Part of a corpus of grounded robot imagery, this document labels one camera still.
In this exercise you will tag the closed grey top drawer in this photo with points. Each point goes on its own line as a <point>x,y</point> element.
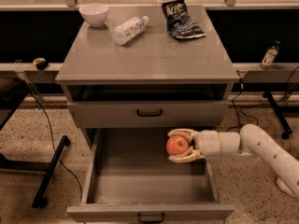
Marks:
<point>147,114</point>

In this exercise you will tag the black tape measure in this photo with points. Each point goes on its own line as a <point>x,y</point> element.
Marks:
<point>40,63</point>

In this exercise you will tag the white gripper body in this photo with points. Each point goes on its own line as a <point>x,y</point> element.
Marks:
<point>207,144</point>

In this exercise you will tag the red apple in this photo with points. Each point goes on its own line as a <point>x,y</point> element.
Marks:
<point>176,145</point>

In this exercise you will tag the white sneaker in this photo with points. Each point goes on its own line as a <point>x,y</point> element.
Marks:
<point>281,185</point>

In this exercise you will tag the white bowl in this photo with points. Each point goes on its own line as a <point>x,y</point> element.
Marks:
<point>94,14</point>

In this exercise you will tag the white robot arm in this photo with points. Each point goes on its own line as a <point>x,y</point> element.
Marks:
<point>250,144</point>

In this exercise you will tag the clear plastic water bottle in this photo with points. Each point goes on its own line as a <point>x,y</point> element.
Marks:
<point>129,29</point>

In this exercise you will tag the small glass bottle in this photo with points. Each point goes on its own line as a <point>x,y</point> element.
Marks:
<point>270,55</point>

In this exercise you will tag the blue chip bag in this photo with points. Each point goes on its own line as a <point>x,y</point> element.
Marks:
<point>178,22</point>

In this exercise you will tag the black table leg stand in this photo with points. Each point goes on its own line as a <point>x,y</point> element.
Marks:
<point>48,168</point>

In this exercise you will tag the grey drawer cabinet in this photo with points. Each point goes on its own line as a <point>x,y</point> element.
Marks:
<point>153,66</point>

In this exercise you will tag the open grey middle drawer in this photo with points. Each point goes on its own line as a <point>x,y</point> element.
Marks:
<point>130,178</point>

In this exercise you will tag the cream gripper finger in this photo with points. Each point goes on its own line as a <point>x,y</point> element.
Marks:
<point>188,134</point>
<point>189,155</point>

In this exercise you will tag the black wheeled stand leg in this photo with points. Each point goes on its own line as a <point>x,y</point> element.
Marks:
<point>287,129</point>

